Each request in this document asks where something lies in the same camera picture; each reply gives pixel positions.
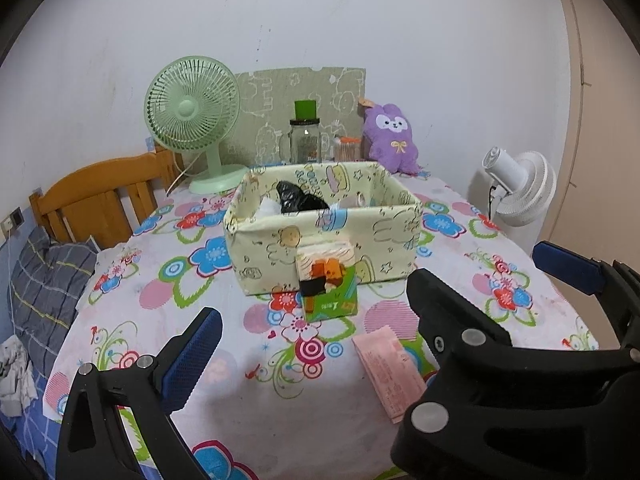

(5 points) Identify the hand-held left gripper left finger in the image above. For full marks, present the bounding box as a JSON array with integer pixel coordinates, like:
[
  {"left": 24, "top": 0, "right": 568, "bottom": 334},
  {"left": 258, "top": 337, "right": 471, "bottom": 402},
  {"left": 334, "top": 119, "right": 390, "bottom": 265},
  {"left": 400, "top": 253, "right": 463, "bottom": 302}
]
[{"left": 55, "top": 307, "right": 224, "bottom": 480}]

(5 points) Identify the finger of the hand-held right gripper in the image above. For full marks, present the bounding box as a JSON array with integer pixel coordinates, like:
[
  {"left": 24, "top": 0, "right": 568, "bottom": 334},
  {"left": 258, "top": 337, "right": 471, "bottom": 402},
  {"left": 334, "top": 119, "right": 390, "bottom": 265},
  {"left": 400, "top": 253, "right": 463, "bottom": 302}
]
[
  {"left": 531, "top": 241, "right": 640, "bottom": 350},
  {"left": 390, "top": 269, "right": 640, "bottom": 470}
]

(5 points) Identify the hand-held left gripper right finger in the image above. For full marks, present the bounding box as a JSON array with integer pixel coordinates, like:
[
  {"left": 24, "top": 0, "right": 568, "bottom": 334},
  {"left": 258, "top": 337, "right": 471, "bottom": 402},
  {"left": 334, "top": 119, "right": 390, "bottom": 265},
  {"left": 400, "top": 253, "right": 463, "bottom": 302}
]
[{"left": 440, "top": 422, "right": 606, "bottom": 480}]

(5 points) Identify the green tissue pack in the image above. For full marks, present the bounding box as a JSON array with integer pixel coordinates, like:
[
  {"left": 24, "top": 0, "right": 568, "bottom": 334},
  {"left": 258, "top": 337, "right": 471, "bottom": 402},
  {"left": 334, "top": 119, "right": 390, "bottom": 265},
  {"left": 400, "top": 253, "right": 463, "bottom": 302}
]
[{"left": 295, "top": 240, "right": 360, "bottom": 324}]

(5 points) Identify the yellow printed fabric storage box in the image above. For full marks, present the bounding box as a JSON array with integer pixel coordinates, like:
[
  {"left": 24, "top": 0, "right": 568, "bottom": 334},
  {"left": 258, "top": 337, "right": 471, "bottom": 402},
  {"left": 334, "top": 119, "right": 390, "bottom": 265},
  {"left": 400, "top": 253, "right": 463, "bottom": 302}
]
[{"left": 223, "top": 161, "right": 424, "bottom": 295}]

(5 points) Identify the black plastic bag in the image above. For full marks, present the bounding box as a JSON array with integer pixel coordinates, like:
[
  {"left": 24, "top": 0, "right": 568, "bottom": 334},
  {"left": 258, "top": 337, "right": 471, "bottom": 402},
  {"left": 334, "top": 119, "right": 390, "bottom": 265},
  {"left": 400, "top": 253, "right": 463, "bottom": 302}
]
[{"left": 276, "top": 180, "right": 330, "bottom": 216}]

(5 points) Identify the floral tablecloth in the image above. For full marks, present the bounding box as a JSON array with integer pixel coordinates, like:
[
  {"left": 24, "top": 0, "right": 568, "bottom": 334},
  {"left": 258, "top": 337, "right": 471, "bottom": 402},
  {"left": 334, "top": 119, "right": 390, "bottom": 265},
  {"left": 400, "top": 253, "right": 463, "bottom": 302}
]
[{"left": 42, "top": 162, "right": 601, "bottom": 480}]

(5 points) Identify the pink tissue packet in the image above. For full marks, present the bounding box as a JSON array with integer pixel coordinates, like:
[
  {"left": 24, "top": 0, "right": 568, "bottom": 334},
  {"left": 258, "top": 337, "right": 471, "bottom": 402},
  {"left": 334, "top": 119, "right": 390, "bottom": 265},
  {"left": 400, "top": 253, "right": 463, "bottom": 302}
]
[{"left": 352, "top": 325, "right": 429, "bottom": 424}]

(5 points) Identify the white clip fan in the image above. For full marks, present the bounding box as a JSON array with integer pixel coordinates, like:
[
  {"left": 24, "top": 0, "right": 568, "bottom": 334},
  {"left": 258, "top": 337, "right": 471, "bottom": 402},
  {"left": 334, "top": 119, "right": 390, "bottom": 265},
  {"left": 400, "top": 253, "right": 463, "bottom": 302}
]
[{"left": 481, "top": 146, "right": 558, "bottom": 229}]

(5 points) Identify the grey plaid pillow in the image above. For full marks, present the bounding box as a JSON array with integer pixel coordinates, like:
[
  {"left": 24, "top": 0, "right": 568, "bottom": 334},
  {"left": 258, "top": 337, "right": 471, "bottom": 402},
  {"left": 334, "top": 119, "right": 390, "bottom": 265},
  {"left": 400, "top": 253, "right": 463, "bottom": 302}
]
[{"left": 11, "top": 227, "right": 99, "bottom": 377}]

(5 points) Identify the beige wardrobe door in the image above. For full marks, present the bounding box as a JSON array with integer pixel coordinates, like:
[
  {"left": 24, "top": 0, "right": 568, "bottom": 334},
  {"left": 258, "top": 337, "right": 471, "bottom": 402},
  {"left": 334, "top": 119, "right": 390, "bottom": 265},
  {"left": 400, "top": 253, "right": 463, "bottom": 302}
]
[{"left": 547, "top": 0, "right": 640, "bottom": 282}]

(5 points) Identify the white crumpled cloth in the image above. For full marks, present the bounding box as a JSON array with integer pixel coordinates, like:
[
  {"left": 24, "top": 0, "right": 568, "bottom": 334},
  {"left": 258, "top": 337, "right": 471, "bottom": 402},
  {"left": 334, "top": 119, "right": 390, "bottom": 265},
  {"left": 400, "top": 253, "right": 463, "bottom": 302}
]
[{"left": 0, "top": 335, "right": 39, "bottom": 417}]

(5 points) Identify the blue checked bedsheet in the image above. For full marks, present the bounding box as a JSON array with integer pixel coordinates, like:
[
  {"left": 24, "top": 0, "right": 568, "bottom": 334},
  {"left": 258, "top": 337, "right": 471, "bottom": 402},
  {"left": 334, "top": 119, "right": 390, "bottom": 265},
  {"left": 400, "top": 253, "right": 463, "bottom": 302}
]
[{"left": 0, "top": 375, "right": 66, "bottom": 480}]

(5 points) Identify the wooden headboard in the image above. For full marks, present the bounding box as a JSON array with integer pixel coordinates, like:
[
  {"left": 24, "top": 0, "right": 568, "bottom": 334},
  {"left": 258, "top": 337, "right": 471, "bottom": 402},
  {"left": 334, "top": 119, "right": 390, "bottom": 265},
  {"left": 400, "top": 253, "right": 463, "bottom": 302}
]
[{"left": 29, "top": 150, "right": 187, "bottom": 251}]

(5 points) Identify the purple plush rabbit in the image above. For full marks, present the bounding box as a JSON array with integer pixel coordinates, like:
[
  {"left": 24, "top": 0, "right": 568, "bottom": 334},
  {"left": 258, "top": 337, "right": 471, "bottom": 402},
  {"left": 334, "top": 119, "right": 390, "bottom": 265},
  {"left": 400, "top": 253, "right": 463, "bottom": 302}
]
[{"left": 357, "top": 99, "right": 424, "bottom": 176}]

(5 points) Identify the glass jar green lid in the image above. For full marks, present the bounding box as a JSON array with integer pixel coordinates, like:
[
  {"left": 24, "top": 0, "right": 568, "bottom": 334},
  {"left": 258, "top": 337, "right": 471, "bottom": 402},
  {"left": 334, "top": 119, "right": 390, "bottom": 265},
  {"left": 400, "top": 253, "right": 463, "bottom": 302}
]
[{"left": 279, "top": 100, "right": 334, "bottom": 165}]

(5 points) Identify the small jar orange lid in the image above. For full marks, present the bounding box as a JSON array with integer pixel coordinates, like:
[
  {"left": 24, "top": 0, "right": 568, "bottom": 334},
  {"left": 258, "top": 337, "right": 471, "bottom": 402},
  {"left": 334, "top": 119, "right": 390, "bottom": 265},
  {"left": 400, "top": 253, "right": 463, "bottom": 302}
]
[{"left": 334, "top": 135, "right": 362, "bottom": 163}]

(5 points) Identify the green desk fan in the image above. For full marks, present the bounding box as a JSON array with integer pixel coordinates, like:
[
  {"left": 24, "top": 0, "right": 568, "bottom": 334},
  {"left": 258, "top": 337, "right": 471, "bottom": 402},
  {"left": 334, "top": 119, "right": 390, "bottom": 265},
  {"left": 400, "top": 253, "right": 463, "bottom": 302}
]
[{"left": 144, "top": 57, "right": 249, "bottom": 195}]

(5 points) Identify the printed cardboard sheet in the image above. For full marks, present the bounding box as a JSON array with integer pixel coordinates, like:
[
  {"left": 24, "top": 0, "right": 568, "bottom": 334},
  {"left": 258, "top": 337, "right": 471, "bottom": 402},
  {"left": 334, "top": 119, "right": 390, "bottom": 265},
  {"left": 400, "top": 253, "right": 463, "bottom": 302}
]
[{"left": 234, "top": 66, "right": 367, "bottom": 166}]

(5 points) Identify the black fan cable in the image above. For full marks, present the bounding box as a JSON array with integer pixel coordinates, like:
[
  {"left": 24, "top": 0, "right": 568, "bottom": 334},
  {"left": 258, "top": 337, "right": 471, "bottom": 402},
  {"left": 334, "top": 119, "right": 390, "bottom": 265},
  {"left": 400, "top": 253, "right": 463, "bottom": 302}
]
[{"left": 487, "top": 185, "right": 504, "bottom": 222}]

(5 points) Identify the white fan cord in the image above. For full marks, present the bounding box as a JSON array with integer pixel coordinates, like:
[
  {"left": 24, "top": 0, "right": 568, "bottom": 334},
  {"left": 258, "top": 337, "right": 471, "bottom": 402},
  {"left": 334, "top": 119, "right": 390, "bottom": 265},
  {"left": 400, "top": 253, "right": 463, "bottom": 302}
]
[{"left": 166, "top": 152, "right": 194, "bottom": 196}]

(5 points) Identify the wall socket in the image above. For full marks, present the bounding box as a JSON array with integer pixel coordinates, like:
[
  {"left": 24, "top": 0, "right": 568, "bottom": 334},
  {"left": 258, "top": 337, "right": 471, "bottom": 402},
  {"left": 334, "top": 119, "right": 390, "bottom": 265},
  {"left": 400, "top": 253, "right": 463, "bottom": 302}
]
[{"left": 0, "top": 207, "right": 25, "bottom": 234}]

